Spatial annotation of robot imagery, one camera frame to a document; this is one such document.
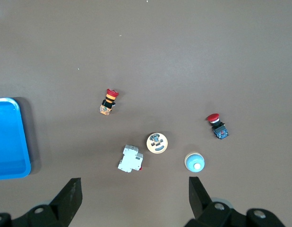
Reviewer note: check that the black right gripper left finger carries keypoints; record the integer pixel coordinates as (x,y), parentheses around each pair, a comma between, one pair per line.
(54,212)

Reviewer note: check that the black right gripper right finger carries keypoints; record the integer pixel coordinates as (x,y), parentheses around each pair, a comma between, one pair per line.
(214,217)

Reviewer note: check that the light blue call bell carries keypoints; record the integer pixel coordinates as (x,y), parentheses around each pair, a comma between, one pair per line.
(157,149)
(192,162)

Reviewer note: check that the blue plastic tray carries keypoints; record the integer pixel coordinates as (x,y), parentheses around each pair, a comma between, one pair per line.
(9,142)

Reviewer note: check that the red mushroom push button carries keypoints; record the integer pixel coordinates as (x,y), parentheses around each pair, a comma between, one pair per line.
(219,130)

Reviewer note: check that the white circuit breaker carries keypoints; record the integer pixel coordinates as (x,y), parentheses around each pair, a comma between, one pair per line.
(130,158)

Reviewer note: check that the orange emergency stop switch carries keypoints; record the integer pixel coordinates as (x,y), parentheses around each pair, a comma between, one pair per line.
(108,104)

